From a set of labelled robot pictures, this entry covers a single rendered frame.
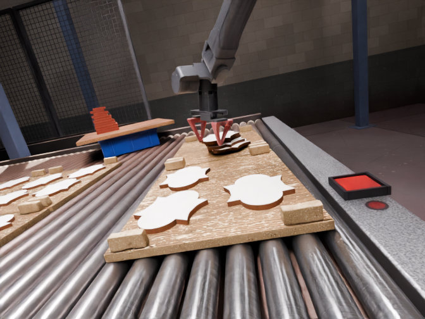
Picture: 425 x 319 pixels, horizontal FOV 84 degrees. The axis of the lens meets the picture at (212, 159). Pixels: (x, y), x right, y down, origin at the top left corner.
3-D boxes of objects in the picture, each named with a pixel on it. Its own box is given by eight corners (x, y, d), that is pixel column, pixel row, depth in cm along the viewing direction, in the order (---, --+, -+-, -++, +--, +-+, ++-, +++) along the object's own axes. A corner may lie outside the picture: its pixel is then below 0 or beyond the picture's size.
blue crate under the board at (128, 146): (152, 138, 162) (148, 125, 159) (161, 144, 134) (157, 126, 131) (104, 150, 151) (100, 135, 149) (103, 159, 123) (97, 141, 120)
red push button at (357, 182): (365, 180, 47) (365, 174, 47) (383, 193, 41) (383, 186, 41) (334, 185, 48) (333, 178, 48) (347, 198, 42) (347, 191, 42)
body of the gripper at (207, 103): (211, 119, 65) (210, 90, 63) (190, 116, 72) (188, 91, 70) (228, 116, 69) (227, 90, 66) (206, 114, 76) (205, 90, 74)
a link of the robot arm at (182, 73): (231, 68, 59) (219, 44, 62) (190, 69, 54) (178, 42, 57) (215, 100, 69) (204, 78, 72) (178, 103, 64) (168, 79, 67)
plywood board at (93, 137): (158, 120, 177) (157, 118, 176) (174, 123, 132) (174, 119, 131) (86, 137, 160) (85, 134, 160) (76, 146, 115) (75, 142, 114)
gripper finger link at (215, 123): (216, 149, 66) (215, 114, 63) (201, 145, 71) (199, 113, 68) (234, 144, 70) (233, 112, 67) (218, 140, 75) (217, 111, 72)
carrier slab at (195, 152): (255, 132, 114) (254, 129, 113) (272, 154, 74) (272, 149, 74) (184, 145, 117) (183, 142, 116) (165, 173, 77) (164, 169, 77)
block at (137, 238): (150, 240, 38) (145, 226, 37) (147, 248, 36) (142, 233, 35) (114, 246, 38) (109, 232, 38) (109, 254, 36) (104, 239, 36)
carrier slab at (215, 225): (273, 155, 73) (272, 150, 73) (335, 230, 34) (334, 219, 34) (165, 175, 76) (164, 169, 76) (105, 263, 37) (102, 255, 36)
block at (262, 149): (269, 151, 73) (268, 142, 72) (271, 152, 71) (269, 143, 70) (250, 154, 73) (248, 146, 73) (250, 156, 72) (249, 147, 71)
